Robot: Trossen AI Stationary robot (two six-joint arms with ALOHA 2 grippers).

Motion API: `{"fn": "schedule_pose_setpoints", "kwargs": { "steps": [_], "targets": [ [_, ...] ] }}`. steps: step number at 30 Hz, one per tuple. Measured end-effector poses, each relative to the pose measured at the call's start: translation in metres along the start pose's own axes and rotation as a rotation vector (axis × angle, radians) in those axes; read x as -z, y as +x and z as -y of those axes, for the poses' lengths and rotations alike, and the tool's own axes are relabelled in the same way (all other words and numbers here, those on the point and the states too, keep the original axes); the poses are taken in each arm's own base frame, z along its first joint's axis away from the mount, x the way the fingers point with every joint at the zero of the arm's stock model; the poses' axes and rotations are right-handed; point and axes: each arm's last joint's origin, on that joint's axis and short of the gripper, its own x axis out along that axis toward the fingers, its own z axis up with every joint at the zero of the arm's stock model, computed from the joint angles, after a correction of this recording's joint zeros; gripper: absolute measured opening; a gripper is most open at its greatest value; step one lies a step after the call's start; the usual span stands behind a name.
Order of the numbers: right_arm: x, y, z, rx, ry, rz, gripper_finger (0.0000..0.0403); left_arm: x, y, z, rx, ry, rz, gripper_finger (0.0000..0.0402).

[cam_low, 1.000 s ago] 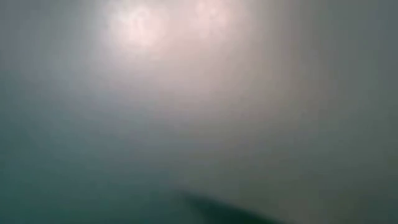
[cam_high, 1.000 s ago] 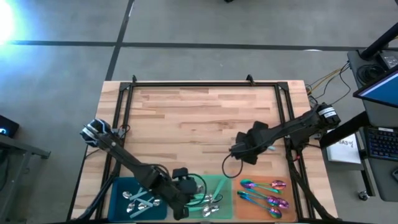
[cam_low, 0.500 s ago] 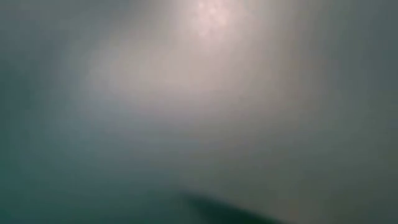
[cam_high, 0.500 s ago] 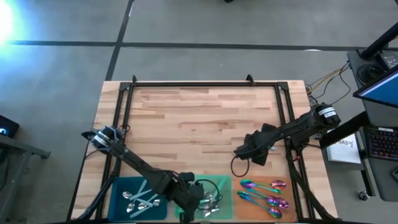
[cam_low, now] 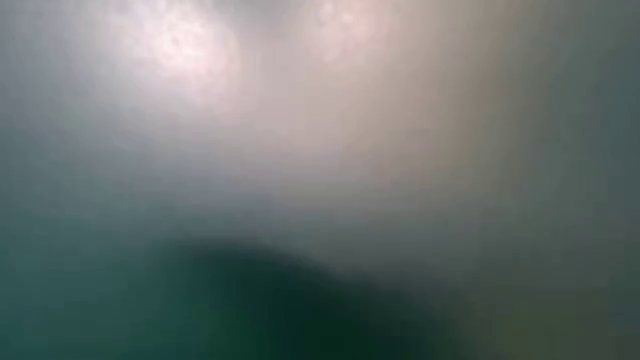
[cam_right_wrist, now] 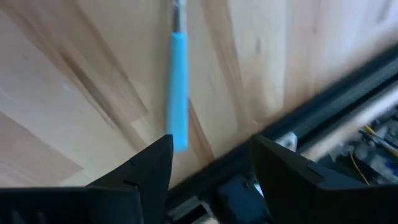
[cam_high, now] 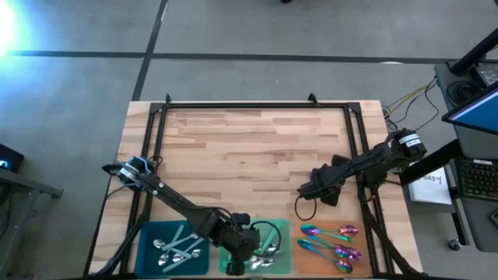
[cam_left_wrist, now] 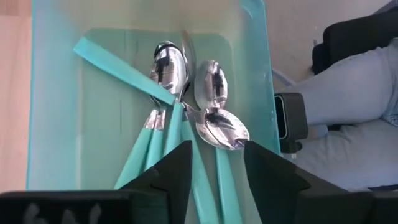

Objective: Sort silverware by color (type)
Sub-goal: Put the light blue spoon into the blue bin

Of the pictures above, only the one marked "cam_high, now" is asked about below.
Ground grey computer cart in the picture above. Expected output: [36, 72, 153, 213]
[399, 60, 498, 254]

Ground orange mat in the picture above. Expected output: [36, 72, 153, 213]
[293, 219, 370, 277]

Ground black aluminium table frame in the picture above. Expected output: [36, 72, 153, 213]
[83, 93, 425, 280]

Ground green mat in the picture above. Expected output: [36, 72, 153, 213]
[218, 218, 292, 275]

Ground yellow and black cables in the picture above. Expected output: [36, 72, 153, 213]
[382, 76, 441, 133]

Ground black pole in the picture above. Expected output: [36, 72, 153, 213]
[450, 26, 498, 75]

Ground black device with light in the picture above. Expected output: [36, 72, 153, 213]
[0, 142, 25, 173]

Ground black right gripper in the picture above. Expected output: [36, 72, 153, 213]
[310, 163, 344, 207]

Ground blue-handled silver spoon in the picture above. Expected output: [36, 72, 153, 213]
[161, 248, 202, 274]
[172, 237, 205, 264]
[157, 224, 186, 268]
[153, 232, 199, 250]

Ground rainbow iridescent metal spoon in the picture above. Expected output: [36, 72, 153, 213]
[297, 238, 363, 261]
[300, 223, 359, 238]
[306, 233, 351, 258]

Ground white paper sheet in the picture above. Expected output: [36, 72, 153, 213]
[407, 166, 453, 206]

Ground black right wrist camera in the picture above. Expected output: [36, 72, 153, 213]
[296, 185, 317, 201]

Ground grey metal stand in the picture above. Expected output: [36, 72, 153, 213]
[0, 166, 64, 280]

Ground blue tray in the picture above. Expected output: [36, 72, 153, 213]
[135, 220, 211, 278]

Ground computer monitor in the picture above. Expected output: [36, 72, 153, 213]
[441, 81, 498, 136]

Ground black keyboard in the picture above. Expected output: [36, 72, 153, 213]
[456, 157, 498, 202]

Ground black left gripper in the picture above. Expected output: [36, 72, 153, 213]
[223, 223, 261, 277]

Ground black right camera cable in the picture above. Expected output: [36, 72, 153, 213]
[293, 195, 317, 222]

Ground iridescent rainbow utensil handle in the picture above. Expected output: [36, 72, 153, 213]
[298, 243, 354, 275]

